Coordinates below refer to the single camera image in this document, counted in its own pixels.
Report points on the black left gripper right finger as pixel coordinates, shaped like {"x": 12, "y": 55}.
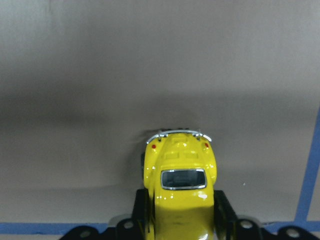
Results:
{"x": 225, "y": 218}

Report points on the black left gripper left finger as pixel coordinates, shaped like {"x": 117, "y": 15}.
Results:
{"x": 142, "y": 216}

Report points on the yellow beetle toy car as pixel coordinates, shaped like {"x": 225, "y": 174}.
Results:
{"x": 179, "y": 173}

